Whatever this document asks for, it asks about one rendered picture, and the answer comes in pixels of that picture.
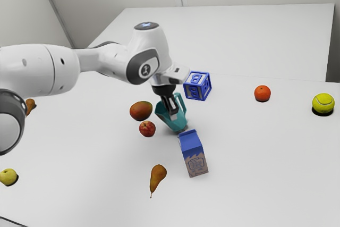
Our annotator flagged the red green mango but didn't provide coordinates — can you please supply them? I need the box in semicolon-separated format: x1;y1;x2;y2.
129;100;154;122

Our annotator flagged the blue letter block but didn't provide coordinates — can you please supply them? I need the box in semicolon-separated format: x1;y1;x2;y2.
182;71;213;102

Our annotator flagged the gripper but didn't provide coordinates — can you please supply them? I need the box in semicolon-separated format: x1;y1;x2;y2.
151;84;179;122

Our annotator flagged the brown yellow pear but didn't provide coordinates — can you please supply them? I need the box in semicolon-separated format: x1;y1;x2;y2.
149;164;168;199

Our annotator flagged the red apple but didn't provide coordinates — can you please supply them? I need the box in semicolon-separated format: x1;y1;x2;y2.
139;120;157;138

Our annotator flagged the small brown pear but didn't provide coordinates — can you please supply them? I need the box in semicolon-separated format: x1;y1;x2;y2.
25;98;36;117

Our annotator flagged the yellow green apple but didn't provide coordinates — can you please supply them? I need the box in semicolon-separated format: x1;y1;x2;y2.
0;168;18;187

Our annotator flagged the orange fruit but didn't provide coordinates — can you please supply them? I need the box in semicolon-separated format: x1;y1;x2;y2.
253;85;272;103

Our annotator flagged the blue milk carton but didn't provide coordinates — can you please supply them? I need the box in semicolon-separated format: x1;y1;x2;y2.
177;129;209;179

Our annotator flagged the teal faceted mug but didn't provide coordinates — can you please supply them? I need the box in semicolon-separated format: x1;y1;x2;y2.
154;92;189;133

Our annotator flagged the yellow tennis ball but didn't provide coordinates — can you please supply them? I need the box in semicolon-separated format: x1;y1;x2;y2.
312;93;335;114

